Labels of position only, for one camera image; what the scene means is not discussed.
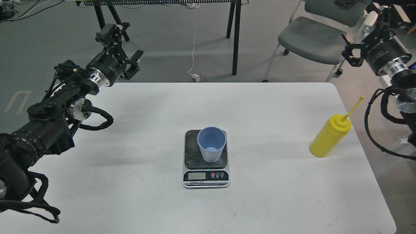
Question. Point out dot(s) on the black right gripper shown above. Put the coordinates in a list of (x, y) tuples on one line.
[(383, 51)]

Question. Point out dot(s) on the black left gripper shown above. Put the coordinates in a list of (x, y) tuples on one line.
[(107, 67)]

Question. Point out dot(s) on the yellow squeeze bottle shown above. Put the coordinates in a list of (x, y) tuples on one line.
[(332, 132)]

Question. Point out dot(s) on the blue plastic cup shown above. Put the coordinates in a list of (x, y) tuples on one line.
[(211, 141)]

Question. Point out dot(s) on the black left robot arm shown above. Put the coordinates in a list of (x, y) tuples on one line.
[(53, 123)]

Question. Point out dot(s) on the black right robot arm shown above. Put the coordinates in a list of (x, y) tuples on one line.
[(397, 105)]

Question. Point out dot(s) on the digital kitchen scale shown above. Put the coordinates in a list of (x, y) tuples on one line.
[(197, 173)]

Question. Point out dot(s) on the grey office chair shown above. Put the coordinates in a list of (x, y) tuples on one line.
[(319, 42)]

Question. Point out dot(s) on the white power adapter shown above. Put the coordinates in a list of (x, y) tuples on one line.
[(199, 78)]

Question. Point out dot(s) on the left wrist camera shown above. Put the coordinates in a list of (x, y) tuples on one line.
[(111, 34)]

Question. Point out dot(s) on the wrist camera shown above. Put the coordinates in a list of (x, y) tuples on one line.
[(390, 17), (111, 34)]

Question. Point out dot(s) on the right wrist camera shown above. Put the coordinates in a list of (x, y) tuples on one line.
[(390, 17)]

